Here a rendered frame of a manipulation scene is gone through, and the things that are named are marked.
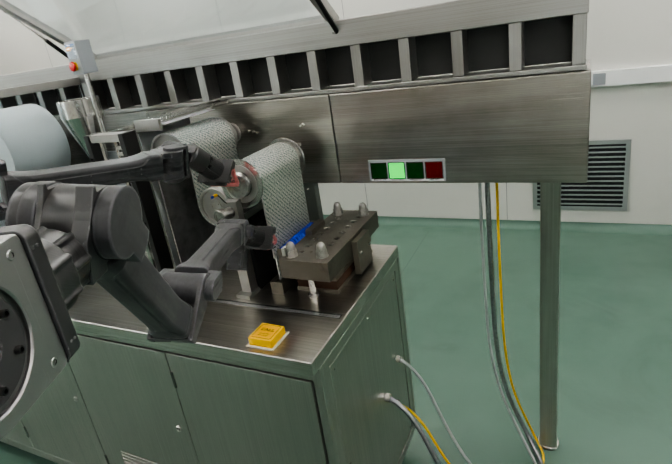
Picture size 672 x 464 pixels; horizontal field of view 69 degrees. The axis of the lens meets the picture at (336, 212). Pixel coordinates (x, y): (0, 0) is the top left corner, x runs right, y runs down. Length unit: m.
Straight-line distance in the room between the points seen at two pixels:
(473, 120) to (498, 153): 0.12
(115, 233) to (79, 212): 0.04
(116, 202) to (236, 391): 1.02
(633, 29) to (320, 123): 2.56
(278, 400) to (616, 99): 3.07
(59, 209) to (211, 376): 1.03
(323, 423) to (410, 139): 0.85
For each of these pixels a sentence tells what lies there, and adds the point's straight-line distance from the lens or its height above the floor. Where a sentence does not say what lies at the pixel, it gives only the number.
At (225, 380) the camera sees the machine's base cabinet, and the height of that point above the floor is 0.76.
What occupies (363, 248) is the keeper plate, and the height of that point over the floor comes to 0.98.
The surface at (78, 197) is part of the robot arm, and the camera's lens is 0.53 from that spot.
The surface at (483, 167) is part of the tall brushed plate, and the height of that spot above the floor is 1.19.
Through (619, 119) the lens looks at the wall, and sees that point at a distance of 3.84.
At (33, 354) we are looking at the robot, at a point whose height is 1.42.
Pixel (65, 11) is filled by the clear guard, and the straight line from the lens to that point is 1.99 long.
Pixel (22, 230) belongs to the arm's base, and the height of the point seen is 1.51.
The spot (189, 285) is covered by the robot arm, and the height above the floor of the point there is 1.25.
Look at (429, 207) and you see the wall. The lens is 4.17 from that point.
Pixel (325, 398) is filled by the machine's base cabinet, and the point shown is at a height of 0.77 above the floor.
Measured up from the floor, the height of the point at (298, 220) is 1.07.
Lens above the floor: 1.61
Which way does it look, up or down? 20 degrees down
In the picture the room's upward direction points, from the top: 9 degrees counter-clockwise
